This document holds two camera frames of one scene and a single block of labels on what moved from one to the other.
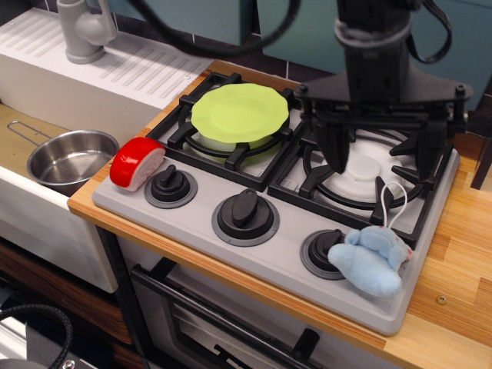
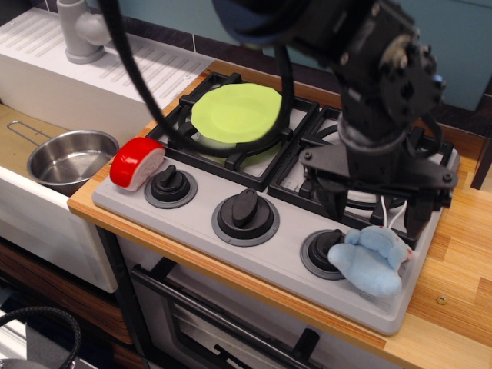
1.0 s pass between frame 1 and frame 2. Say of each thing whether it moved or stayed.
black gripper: moved
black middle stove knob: stayed
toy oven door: stayed
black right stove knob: stayed
